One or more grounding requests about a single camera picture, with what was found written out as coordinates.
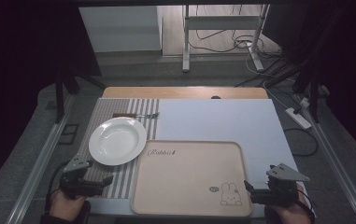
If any white cabinet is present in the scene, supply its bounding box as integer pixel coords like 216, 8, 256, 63
78, 6, 164, 54

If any person's left hand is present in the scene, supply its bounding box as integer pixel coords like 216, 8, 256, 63
49, 188, 88, 222

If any black cable loop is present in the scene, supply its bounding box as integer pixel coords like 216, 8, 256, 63
282, 127, 320, 158

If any pale blue board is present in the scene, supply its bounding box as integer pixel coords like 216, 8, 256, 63
86, 98, 318, 219

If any person's right hand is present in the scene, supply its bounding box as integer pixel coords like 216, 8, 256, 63
270, 183, 312, 224

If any aluminium rail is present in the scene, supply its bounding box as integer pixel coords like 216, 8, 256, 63
5, 92, 77, 224
296, 92, 356, 224

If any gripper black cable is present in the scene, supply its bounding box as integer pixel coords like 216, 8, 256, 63
296, 188, 316, 224
44, 161, 71, 216

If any beige tray with rabbit print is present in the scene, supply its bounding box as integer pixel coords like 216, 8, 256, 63
130, 139, 254, 217

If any white power strip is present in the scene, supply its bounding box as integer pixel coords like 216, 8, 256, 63
285, 106, 313, 131

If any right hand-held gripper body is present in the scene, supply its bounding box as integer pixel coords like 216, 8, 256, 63
265, 162, 311, 209

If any black metal stand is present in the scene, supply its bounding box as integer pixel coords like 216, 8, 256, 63
292, 55, 324, 123
53, 65, 107, 124

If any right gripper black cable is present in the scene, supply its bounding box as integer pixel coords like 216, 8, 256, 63
296, 188, 316, 224

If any black floor frame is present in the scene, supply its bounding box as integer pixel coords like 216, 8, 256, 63
57, 123, 80, 146

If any white desk frame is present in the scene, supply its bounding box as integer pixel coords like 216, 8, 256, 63
181, 4, 271, 74

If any white round plate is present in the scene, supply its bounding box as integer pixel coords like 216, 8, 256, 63
88, 116, 149, 167

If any fork with wooden handle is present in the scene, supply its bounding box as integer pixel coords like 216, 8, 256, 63
112, 111, 161, 119

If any tangle of floor cables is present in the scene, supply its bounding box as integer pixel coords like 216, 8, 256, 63
187, 4, 295, 88

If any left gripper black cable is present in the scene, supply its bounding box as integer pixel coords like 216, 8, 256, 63
44, 161, 71, 216

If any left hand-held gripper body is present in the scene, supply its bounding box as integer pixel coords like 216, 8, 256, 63
59, 153, 105, 199

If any wooden table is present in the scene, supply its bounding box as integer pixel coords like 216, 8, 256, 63
102, 86, 269, 100

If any grey striped placemat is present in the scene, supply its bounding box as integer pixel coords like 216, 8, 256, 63
78, 98, 161, 200

